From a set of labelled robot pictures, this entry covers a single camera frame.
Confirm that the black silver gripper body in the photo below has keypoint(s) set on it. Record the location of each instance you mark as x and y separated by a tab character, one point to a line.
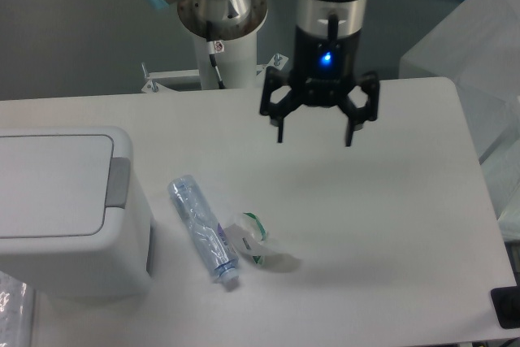
326	42

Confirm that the white push-lid trash can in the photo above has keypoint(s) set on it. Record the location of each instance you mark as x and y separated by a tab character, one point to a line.
74	218

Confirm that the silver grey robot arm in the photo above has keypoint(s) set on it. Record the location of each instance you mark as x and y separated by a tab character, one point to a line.
215	20

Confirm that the crushed clear plastic bottle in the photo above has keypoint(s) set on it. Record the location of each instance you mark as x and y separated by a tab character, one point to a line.
205	230

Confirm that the crumpled white green wrapper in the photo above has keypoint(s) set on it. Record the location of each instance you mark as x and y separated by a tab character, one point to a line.
253	241

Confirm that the black device at table edge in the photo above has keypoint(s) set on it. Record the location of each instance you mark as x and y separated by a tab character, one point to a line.
506	303

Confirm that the clear plastic film sheet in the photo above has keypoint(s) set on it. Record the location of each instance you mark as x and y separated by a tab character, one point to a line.
17	300

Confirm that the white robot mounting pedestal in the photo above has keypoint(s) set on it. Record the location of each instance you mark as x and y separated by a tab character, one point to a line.
231	64

